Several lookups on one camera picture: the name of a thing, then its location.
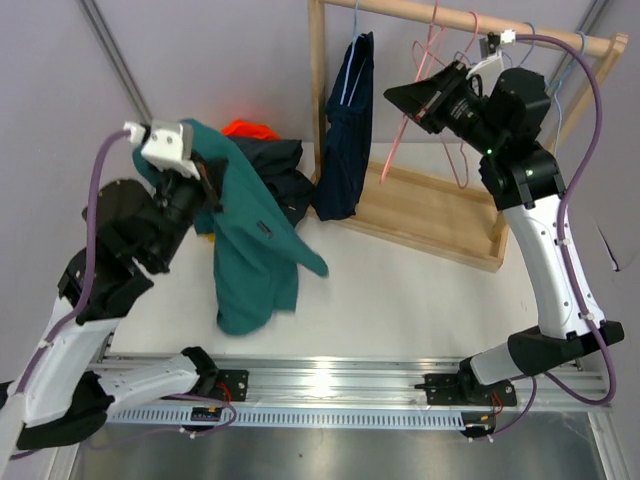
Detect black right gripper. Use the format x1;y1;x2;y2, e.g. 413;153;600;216
386;60;506;156

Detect orange mesh shorts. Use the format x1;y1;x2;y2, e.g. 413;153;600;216
221;119;281;141

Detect black shorts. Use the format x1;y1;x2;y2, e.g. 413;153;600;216
230;136;315;226

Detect pink hanger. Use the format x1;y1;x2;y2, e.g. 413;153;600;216
379;0;445;184
439;10;481;190

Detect teal green shorts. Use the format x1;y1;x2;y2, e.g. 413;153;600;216
131;118;330;337

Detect navy blue shorts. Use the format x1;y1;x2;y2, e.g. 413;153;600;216
312;32;375;221

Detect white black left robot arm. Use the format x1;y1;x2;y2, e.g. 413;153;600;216
1;160;249;458

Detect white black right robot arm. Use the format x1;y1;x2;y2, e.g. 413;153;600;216
384;61;625;404

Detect wooden clothes rack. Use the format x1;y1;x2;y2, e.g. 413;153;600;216
307;1;629;273

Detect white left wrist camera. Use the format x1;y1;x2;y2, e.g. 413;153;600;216
123;120;200;180

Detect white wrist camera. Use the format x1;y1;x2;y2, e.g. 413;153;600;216
467;29;516;78
123;120;200;180

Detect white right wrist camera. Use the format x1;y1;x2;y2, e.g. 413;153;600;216
467;29;516;78

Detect aluminium mounting rail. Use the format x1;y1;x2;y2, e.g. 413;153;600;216
84;352;614;414

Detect slotted grey cable duct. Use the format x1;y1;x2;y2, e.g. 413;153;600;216
110;405;465;431

